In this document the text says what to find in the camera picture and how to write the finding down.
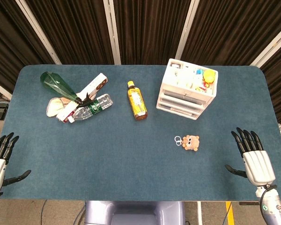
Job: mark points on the lilac robot base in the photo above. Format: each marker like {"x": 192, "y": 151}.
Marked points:
{"x": 131, "y": 211}

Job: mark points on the metal hook on white base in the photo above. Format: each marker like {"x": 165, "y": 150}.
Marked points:
{"x": 185, "y": 95}

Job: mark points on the yellow tea bottle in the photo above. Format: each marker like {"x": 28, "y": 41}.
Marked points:
{"x": 137, "y": 100}

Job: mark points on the long white red box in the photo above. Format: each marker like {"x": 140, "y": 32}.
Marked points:
{"x": 96, "y": 84}

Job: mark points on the yellow round toy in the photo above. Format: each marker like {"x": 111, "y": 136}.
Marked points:
{"x": 209, "y": 75}

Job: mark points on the blue table mat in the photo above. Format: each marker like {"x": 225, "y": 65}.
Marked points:
{"x": 107, "y": 159}

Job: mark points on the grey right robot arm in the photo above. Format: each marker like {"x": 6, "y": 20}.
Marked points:
{"x": 275, "y": 208}

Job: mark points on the white mesh cloth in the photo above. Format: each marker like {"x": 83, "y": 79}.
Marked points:
{"x": 53, "y": 106}

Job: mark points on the white plastic drawer unit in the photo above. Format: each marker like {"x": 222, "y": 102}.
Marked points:
{"x": 178, "y": 103}

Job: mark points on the green spray bottle black nozzle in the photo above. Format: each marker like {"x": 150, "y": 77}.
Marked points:
{"x": 53, "y": 80}

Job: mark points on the clear water bottle green label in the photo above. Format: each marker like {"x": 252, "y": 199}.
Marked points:
{"x": 93, "y": 107}

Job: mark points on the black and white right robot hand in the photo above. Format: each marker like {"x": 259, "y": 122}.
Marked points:
{"x": 258, "y": 166}

